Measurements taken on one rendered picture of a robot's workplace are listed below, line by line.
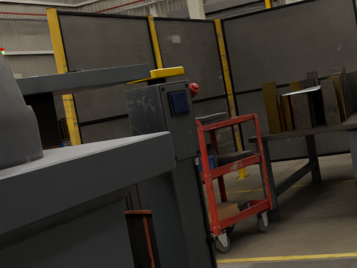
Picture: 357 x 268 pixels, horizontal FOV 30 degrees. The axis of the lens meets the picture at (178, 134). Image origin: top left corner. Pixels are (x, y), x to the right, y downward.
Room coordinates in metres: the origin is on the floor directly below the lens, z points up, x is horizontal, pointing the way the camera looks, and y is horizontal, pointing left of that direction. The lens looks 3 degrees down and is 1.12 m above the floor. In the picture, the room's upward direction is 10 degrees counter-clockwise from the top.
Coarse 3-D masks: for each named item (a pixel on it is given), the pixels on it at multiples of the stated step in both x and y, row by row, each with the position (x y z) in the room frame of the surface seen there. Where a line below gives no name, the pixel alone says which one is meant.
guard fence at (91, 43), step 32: (64, 32) 5.47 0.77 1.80; (96, 32) 5.89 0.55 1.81; (128, 32) 6.39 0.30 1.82; (160, 32) 6.98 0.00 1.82; (192, 32) 7.66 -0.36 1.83; (64, 64) 5.34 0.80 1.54; (96, 64) 5.79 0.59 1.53; (128, 64) 6.27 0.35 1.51; (160, 64) 6.80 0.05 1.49; (192, 64) 7.54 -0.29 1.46; (224, 64) 8.23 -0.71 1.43; (64, 96) 5.33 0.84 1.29; (96, 96) 5.71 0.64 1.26; (224, 96) 8.13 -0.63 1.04; (96, 128) 5.64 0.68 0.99; (128, 128) 6.12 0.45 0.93; (224, 128) 8.05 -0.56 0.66
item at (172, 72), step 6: (180, 66) 0.94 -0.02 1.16; (150, 72) 0.91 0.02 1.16; (156, 72) 0.91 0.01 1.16; (162, 72) 0.91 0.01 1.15; (168, 72) 0.92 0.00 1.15; (174, 72) 0.93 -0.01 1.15; (180, 72) 0.94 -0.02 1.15; (150, 78) 0.91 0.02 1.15; (156, 78) 0.91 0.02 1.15; (162, 78) 0.94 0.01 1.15; (150, 84) 0.94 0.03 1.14; (156, 84) 0.93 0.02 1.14
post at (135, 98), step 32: (128, 96) 0.94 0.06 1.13; (160, 96) 0.90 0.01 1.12; (160, 128) 0.90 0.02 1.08; (192, 128) 0.94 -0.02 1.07; (192, 160) 0.94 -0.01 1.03; (160, 192) 0.93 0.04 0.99; (192, 192) 0.93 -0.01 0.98; (160, 224) 0.93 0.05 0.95; (192, 224) 0.92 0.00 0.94; (160, 256) 0.94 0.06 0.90; (192, 256) 0.91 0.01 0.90
